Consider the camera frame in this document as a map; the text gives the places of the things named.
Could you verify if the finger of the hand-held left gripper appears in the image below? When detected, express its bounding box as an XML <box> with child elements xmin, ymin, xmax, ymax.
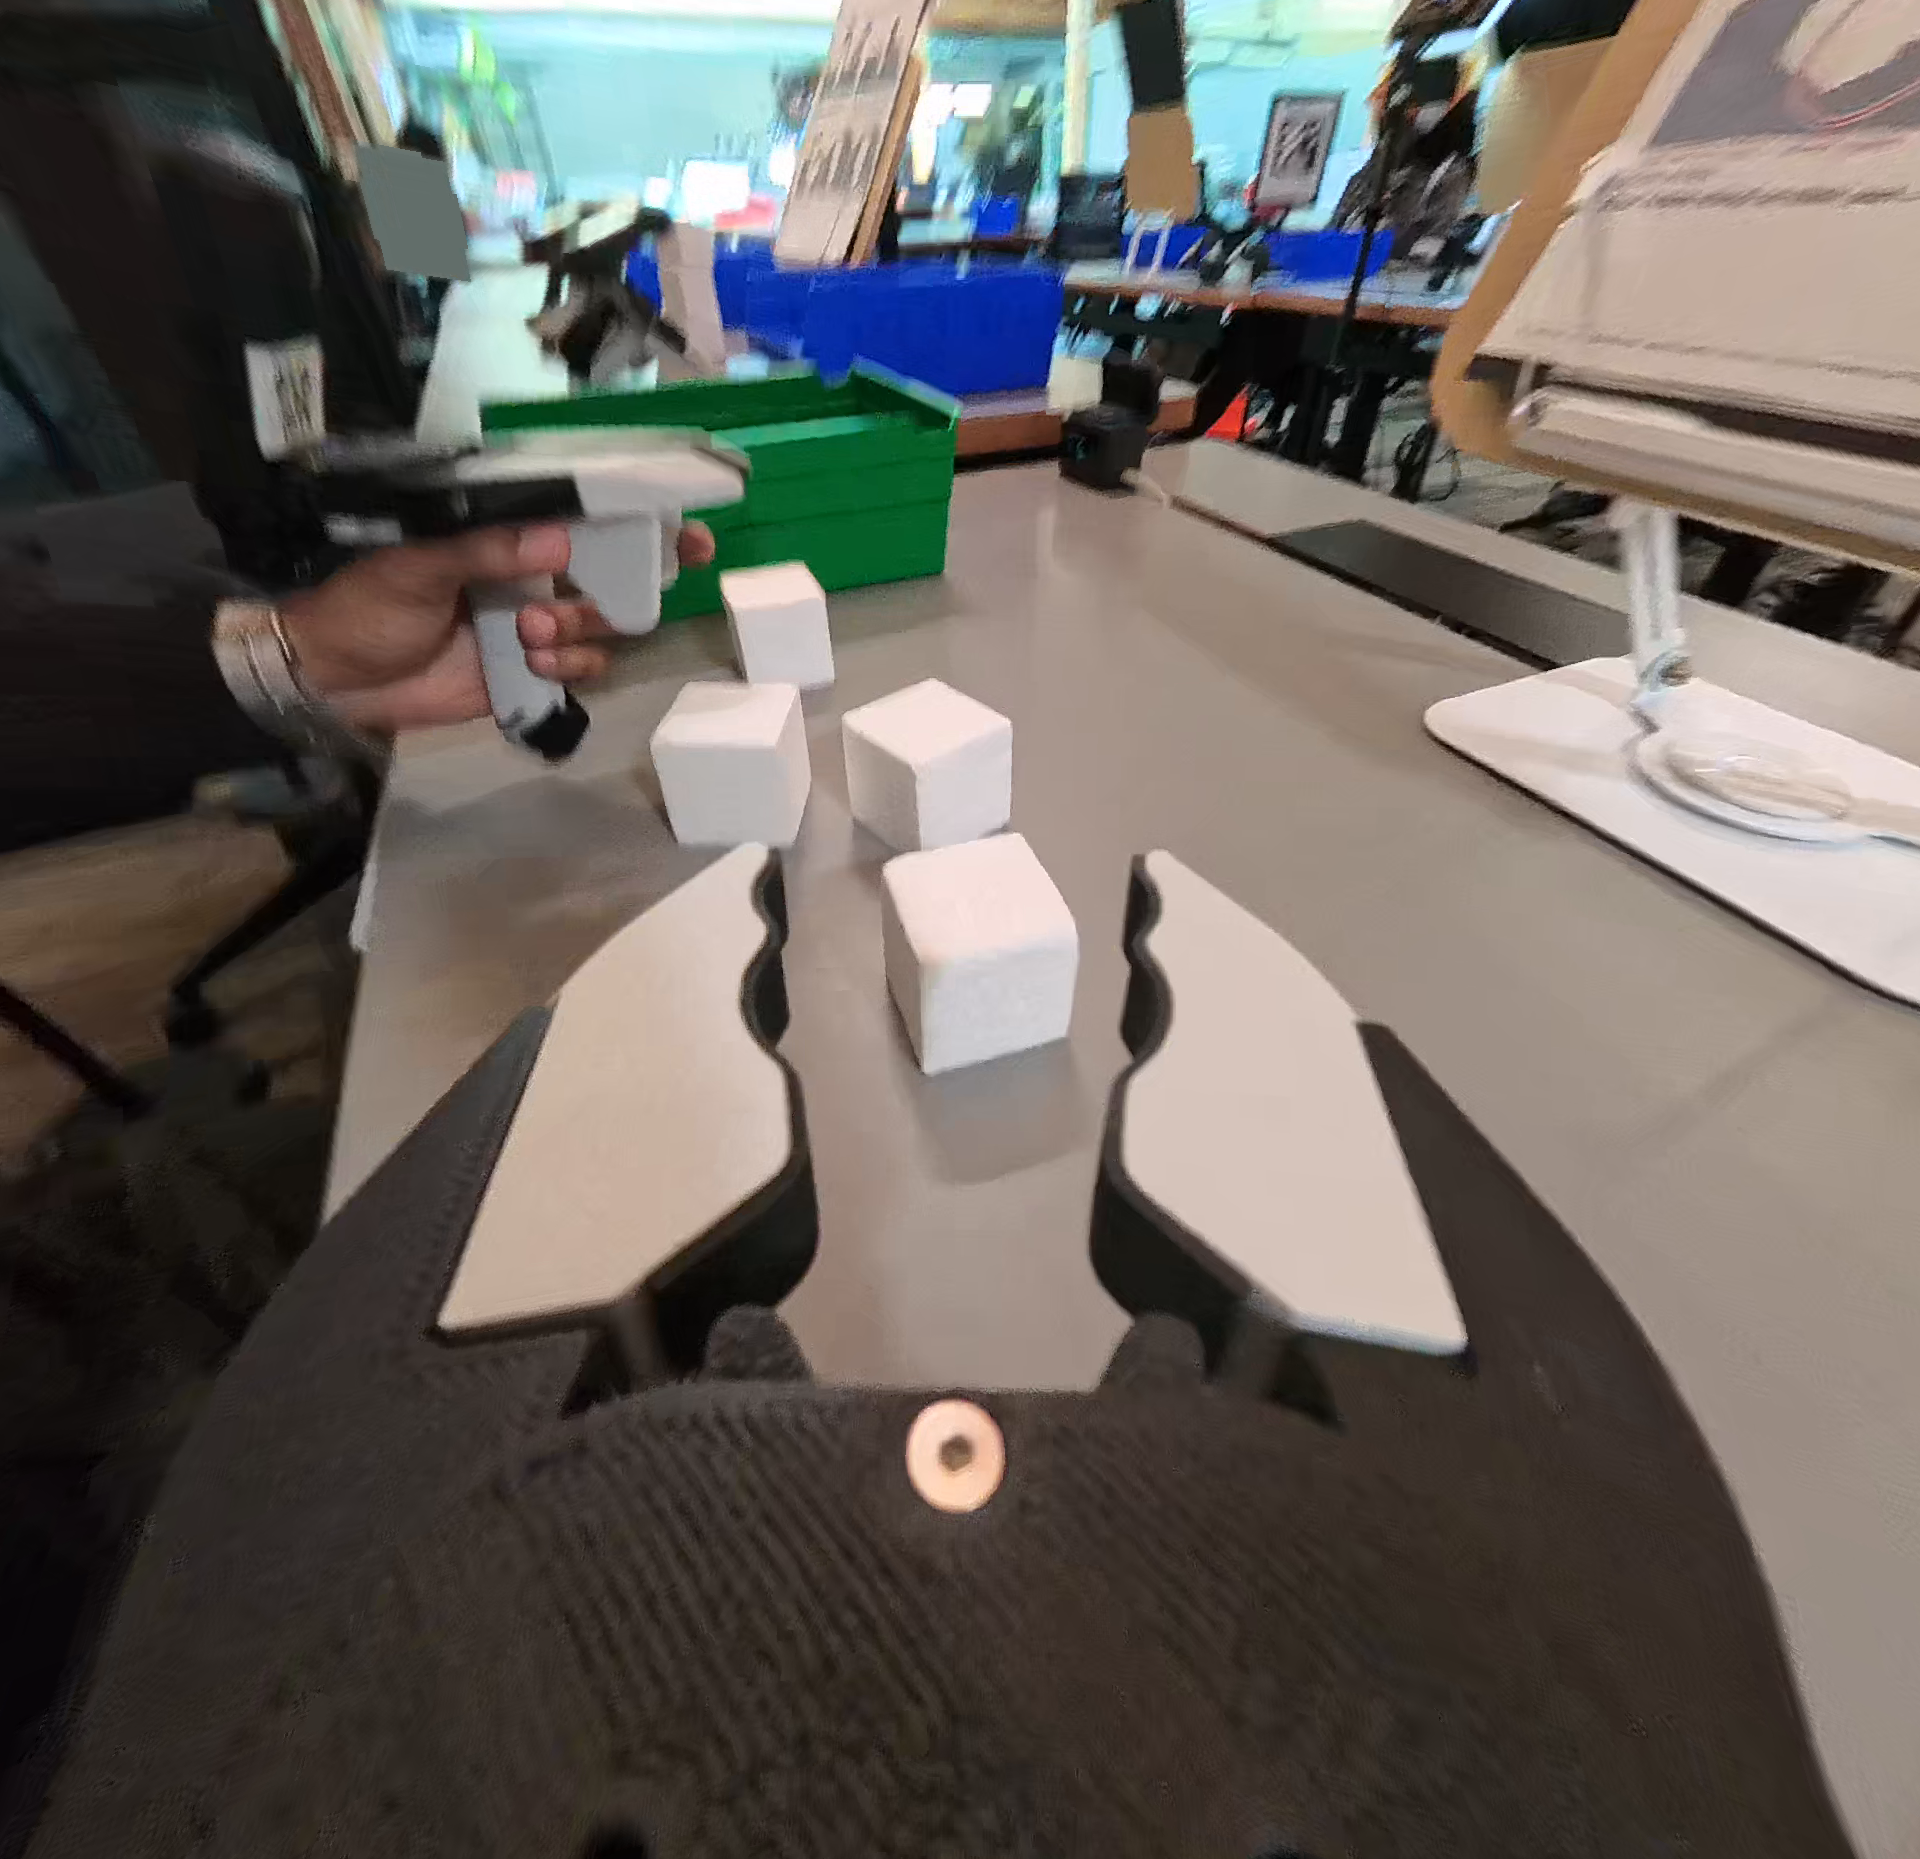
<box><xmin>477</xmin><ymin>431</ymin><xmax>752</xmax><ymax>517</ymax></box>

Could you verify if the printed instruction sheet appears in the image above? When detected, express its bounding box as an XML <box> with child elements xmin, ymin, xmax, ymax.
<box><xmin>1478</xmin><ymin>0</ymin><xmax>1920</xmax><ymax>437</ymax></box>

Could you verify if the person's black sweater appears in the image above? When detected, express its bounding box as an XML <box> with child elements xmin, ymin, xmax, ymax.
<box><xmin>0</xmin><ymin>28</ymin><xmax>414</xmax><ymax>586</ymax></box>

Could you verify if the white foam cube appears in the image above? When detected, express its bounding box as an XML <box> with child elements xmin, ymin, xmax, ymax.
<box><xmin>718</xmin><ymin>560</ymin><xmax>837</xmax><ymax>691</ymax></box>
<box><xmin>648</xmin><ymin>680</ymin><xmax>814</xmax><ymax>849</ymax></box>
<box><xmin>841</xmin><ymin>678</ymin><xmax>1015</xmax><ymax>853</ymax></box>
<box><xmin>880</xmin><ymin>832</ymin><xmax>1081</xmax><ymax>1075</ymax></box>

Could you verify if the person's left hand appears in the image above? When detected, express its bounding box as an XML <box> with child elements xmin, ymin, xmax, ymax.
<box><xmin>286</xmin><ymin>516</ymin><xmax>718</xmax><ymax>738</ymax></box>

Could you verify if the person's left forearm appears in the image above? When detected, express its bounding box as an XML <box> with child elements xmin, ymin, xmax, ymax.
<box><xmin>0</xmin><ymin>531</ymin><xmax>303</xmax><ymax>856</ymax></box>

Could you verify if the silver wrist bracelet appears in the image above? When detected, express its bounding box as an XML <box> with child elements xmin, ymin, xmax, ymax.
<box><xmin>210</xmin><ymin>599</ymin><xmax>315</xmax><ymax>729</ymax></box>

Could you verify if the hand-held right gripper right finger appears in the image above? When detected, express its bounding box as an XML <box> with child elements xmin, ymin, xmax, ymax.
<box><xmin>1088</xmin><ymin>848</ymin><xmax>1470</xmax><ymax>1393</ymax></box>

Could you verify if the black chair base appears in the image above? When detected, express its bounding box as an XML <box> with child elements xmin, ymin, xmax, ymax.
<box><xmin>157</xmin><ymin>757</ymin><xmax>384</xmax><ymax>1103</ymax></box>

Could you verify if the black device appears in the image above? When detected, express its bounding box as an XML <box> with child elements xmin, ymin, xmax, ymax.
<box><xmin>1057</xmin><ymin>359</ymin><xmax>1160</xmax><ymax>491</ymax></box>

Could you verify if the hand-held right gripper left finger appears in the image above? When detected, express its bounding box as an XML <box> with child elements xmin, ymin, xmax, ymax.
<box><xmin>431</xmin><ymin>840</ymin><xmax>823</xmax><ymax>1393</ymax></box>

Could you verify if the black and white poster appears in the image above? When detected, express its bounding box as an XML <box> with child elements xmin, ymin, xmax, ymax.
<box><xmin>1253</xmin><ymin>89</ymin><xmax>1348</xmax><ymax>214</ymax></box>

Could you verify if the dark desk cable cover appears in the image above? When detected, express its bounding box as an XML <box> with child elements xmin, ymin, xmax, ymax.
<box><xmin>1272</xmin><ymin>516</ymin><xmax>1643</xmax><ymax>670</ymax></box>

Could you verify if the cardboard board with prints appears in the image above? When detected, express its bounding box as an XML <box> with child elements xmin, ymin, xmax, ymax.
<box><xmin>773</xmin><ymin>0</ymin><xmax>953</xmax><ymax>268</ymax></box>

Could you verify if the row of blue bins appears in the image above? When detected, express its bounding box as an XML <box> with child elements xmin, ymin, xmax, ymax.
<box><xmin>625</xmin><ymin>231</ymin><xmax>1071</xmax><ymax>398</ymax></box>

